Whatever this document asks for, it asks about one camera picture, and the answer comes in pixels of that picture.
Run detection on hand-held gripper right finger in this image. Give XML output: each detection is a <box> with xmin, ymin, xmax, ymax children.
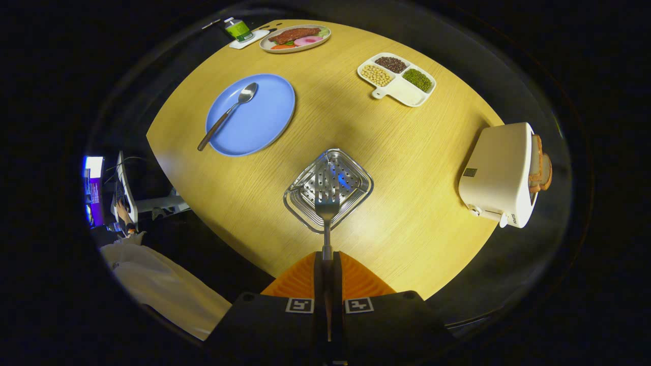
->
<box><xmin>331</xmin><ymin>251</ymin><xmax>458</xmax><ymax>366</ymax></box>

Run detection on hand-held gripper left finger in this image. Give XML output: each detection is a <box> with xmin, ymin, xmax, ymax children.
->
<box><xmin>203</xmin><ymin>251</ymin><xmax>329</xmax><ymax>366</ymax></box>

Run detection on fork with wooden handle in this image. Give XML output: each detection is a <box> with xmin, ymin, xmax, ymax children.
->
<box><xmin>314</xmin><ymin>159</ymin><xmax>341</xmax><ymax>342</ymax></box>

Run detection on spoon with wooden handle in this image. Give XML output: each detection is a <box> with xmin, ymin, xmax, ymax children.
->
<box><xmin>197</xmin><ymin>82</ymin><xmax>258</xmax><ymax>152</ymax></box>

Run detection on white garment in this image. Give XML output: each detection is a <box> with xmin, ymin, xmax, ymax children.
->
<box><xmin>100</xmin><ymin>231</ymin><xmax>232</xmax><ymax>341</ymax></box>

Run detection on white toaster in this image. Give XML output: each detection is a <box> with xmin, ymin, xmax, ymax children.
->
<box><xmin>458</xmin><ymin>121</ymin><xmax>541</xmax><ymax>229</ymax></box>

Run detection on white framed screen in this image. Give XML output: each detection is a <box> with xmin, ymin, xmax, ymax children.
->
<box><xmin>111</xmin><ymin>151</ymin><xmax>190</xmax><ymax>224</ymax></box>

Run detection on blue plate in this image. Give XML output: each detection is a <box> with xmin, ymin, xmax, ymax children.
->
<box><xmin>205</xmin><ymin>73</ymin><xmax>297</xmax><ymax>157</ymax></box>

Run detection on toasted bread slice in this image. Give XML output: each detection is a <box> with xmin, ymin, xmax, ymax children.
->
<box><xmin>539</xmin><ymin>152</ymin><xmax>553</xmax><ymax>192</ymax></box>
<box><xmin>528</xmin><ymin>135</ymin><xmax>544</xmax><ymax>193</ymax></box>

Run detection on lit computer monitor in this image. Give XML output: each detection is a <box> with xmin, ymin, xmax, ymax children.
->
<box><xmin>83</xmin><ymin>156</ymin><xmax>106</xmax><ymax>227</ymax></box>

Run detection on white divided tray of beans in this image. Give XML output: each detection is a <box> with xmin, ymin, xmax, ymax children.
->
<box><xmin>357</xmin><ymin>52</ymin><xmax>437</xmax><ymax>108</ymax></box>

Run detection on white square coaster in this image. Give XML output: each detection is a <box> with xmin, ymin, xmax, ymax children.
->
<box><xmin>228</xmin><ymin>29</ymin><xmax>271</xmax><ymax>50</ymax></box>

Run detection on plate of meat and vegetables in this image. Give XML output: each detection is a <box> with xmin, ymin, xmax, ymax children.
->
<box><xmin>259</xmin><ymin>24</ymin><xmax>332</xmax><ymax>54</ymax></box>

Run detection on green label bottle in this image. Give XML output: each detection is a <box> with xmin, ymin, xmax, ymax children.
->
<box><xmin>224</xmin><ymin>16</ymin><xmax>254</xmax><ymax>43</ymax></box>

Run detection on metal wire basket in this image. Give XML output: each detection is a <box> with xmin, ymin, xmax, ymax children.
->
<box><xmin>283</xmin><ymin>148</ymin><xmax>374</xmax><ymax>234</ymax></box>

